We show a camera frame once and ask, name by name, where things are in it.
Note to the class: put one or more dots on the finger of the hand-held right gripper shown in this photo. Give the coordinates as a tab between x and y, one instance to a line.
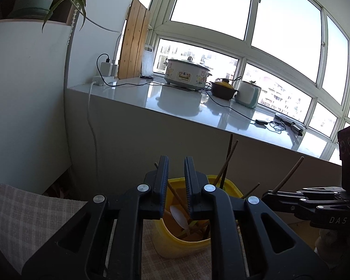
323	190
283	202

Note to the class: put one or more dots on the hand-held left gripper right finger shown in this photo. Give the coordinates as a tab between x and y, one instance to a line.
187	186

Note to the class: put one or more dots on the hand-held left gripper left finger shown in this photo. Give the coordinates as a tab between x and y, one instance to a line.
164	186

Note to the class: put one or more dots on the brown wooden chopstick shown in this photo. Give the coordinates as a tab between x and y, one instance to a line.
288	173

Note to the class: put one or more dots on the bundle of wood chopsticks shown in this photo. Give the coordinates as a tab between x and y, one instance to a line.
227	163

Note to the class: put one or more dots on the yellow plastic container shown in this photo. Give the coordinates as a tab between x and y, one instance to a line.
175	248

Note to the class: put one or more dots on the person's right hand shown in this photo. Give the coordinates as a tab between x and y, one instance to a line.
338	245

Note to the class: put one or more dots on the white plastic spoon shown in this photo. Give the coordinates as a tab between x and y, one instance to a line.
179	217

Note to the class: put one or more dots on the flat round white device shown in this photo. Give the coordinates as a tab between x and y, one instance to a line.
285	118

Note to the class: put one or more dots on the black power adapter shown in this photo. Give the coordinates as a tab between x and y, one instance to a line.
261	122

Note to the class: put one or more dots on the brown clay pot yellow lid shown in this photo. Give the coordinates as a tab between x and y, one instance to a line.
223	90

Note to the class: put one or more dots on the pale green kettle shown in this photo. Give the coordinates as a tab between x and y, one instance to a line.
248	94

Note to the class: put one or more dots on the floral white cooker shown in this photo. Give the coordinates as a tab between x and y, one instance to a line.
186	74

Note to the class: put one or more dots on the white power strip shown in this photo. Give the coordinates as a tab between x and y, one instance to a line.
103	80

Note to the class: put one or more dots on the white cutting board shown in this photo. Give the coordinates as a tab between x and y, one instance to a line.
148	62

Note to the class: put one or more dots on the white charger plug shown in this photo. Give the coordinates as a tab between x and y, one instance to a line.
106	68
114	68

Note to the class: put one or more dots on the checked cloth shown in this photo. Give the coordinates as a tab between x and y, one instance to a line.
23	218

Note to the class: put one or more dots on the wooden slat board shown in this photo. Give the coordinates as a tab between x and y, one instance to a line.
132	40

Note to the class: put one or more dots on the white window frame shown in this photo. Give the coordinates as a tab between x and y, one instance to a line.
207	40

